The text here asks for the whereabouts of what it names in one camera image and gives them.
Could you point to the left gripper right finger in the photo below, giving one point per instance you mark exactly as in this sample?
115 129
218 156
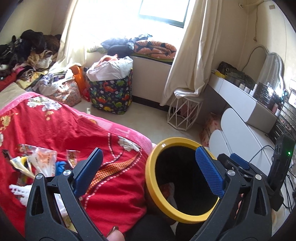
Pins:
243 211

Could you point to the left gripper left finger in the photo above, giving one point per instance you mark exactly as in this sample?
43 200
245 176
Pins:
43 219

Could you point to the white foam fruit net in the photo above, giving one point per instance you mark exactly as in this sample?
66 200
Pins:
22 192

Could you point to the yellow rimmed trash bin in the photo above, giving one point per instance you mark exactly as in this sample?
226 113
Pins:
175 182

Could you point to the person's left hand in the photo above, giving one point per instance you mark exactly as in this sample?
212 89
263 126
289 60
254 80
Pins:
115 235

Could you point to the blue crumpled cloth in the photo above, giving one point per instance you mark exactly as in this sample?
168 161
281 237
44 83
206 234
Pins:
59 167

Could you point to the white dressing table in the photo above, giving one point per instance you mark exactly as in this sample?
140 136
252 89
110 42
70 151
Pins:
249 109

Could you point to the white chair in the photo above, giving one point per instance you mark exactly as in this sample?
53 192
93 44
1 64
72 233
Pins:
242 139

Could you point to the white printed plastic bag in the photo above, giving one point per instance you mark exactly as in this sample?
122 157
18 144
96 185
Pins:
43 161

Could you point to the yellow white snack wrapper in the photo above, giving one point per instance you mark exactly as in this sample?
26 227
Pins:
23 165

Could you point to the small colourful candy wrapper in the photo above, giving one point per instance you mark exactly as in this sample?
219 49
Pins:
72 157

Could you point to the red floral blanket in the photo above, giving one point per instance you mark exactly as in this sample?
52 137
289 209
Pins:
116 194

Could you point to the red patterned snack wrapper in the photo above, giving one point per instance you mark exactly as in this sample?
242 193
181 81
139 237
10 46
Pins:
26 149

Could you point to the silver framed mirror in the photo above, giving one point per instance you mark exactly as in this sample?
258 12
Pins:
265 67

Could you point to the black makeup bag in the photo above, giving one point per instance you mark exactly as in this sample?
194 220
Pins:
235 76

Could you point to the floral fabric bag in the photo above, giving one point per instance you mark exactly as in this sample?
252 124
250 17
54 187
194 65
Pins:
67 93

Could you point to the cream curtain right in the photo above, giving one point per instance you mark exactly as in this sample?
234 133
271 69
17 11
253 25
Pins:
192 64

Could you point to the cream curtain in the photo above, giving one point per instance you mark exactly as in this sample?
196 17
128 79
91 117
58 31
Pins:
75 37
192 64

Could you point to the dinosaur print storage basket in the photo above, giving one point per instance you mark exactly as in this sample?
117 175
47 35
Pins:
114 96

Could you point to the orange bag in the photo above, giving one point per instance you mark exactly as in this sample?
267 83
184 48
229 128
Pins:
79 78

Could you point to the white bag in basket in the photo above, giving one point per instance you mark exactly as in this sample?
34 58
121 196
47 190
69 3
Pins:
110 68

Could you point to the orange patterned blanket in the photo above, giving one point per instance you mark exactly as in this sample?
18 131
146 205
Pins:
155 49

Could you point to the pile of dark clothes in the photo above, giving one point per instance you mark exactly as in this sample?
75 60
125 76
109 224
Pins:
32 48

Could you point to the dark navy jacket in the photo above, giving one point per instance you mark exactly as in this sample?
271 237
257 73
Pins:
122 47

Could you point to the cream curtain left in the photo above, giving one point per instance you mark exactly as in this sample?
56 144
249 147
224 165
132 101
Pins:
75 37

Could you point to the white wire frame stool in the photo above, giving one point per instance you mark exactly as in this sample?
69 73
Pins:
183 112

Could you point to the black window frame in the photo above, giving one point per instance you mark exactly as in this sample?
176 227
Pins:
172 12

